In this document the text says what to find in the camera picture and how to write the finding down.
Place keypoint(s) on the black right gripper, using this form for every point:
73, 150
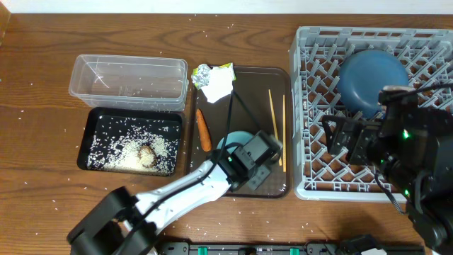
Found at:
340, 134

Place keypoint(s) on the brown serving tray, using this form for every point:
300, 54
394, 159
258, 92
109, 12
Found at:
252, 84

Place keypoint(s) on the light blue rice bowl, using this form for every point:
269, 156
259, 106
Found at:
237, 138

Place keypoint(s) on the crumpled foil and paper wrapper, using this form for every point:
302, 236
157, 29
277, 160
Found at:
214, 82

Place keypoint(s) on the clear plastic bin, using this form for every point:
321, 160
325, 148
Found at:
130, 82

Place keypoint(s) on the blue plate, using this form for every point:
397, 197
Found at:
363, 75

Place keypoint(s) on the grey dishwasher rack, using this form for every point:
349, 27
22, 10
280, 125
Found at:
316, 55

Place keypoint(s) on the cooked mushroom scrap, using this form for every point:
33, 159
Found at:
146, 157

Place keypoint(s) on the black waste tray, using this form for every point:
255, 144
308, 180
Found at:
98, 112

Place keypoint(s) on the wooden chopstick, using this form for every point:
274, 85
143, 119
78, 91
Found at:
284, 151
273, 119

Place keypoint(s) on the orange carrot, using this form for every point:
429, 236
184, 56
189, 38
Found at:
205, 140

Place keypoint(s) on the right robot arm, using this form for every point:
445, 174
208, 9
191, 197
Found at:
411, 148

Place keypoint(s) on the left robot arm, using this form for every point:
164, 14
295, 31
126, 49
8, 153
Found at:
130, 224

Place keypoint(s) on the spilled rice pile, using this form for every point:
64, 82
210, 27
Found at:
116, 142

